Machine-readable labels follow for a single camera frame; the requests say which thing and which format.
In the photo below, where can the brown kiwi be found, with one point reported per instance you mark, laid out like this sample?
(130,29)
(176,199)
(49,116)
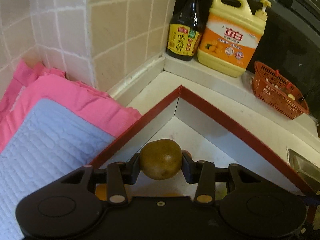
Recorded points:
(161,159)

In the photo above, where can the yellow detergent jug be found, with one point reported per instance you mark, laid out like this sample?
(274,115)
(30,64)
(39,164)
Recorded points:
(231,36)

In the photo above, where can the pink ruffled cloth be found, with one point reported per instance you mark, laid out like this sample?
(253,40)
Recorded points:
(30,85)

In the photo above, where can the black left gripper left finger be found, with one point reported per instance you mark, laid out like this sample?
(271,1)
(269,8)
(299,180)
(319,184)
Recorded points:
(118,175)

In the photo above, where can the blue quilted mat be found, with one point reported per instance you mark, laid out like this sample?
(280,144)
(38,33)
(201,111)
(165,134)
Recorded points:
(51,142)

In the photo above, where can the steel sink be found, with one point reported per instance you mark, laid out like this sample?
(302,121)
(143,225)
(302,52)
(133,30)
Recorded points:
(305,169)

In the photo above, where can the dark soy sauce bottle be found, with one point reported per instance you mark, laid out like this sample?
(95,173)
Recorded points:
(185,31)

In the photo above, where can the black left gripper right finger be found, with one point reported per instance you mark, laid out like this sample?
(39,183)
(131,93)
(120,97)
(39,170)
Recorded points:
(201,173)

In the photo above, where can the red plastic basket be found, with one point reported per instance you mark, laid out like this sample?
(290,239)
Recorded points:
(278,92)

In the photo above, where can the red cardboard box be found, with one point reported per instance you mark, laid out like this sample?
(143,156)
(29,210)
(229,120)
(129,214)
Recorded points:
(212,124)

